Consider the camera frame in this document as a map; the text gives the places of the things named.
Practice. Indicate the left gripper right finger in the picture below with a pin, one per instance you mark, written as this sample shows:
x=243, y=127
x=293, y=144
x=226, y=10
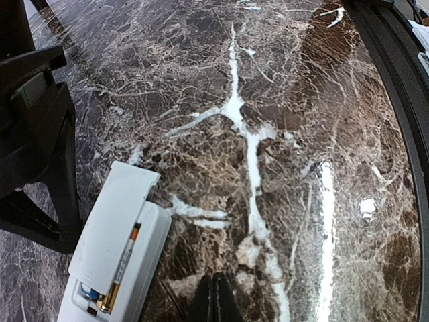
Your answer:
x=225, y=307

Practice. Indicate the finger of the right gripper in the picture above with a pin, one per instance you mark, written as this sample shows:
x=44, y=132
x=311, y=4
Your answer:
x=21, y=216

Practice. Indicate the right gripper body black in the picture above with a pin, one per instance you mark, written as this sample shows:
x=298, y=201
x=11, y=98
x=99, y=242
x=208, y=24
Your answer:
x=33, y=110

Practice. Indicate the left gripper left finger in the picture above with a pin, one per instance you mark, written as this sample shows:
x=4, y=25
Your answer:
x=202, y=305

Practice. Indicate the brown battery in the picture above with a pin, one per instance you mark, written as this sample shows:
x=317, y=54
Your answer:
x=106, y=302

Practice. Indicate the white remote control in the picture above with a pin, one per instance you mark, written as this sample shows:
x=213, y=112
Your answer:
x=155, y=225

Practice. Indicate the black front rail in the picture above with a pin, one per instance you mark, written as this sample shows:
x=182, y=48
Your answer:
x=394, y=49

